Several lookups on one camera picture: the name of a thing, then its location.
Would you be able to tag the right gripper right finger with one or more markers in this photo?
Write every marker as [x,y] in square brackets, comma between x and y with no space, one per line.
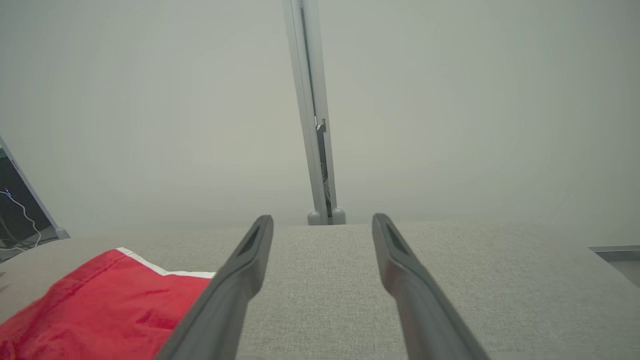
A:
[425,320]

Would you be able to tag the grey partition post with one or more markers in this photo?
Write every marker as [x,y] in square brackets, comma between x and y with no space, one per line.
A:
[312,125]

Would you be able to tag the red white basketball jersey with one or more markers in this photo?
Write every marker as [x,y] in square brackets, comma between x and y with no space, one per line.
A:
[90,310]

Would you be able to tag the grey metal desk leg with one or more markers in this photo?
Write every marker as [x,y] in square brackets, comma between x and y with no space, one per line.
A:
[62,233]

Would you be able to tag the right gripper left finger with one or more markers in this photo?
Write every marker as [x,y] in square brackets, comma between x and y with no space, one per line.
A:
[220,315]

